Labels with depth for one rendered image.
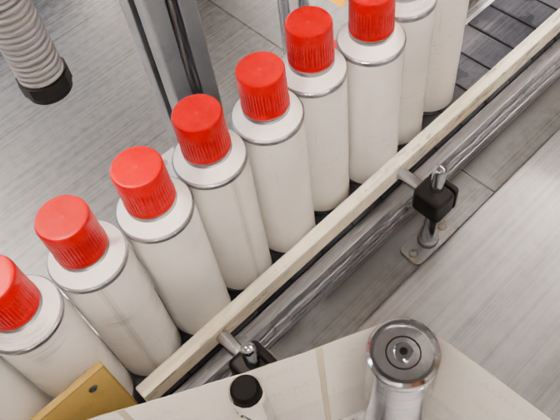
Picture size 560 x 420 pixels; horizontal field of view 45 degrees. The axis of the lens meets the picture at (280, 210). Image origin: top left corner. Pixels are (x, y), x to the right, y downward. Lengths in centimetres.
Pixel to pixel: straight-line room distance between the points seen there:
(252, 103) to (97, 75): 43
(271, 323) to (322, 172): 13
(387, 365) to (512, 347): 23
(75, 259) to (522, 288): 36
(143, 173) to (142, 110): 39
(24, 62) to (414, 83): 31
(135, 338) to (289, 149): 17
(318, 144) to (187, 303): 16
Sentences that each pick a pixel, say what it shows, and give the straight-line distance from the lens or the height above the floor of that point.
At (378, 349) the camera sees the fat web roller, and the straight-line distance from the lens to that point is 36.
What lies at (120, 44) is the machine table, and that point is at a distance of 88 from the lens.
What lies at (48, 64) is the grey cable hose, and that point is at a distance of 46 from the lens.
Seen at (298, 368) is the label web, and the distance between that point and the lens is 38.
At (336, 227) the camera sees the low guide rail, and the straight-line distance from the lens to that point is 57.
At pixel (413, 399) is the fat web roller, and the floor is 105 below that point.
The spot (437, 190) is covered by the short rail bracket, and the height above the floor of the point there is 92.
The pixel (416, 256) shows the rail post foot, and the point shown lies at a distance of 65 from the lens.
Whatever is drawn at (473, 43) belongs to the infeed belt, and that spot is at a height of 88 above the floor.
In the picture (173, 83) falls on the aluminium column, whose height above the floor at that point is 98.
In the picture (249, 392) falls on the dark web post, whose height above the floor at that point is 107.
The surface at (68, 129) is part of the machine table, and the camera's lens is 81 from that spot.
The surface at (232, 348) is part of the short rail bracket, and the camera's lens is 53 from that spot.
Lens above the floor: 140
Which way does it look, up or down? 57 degrees down
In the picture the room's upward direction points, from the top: 10 degrees counter-clockwise
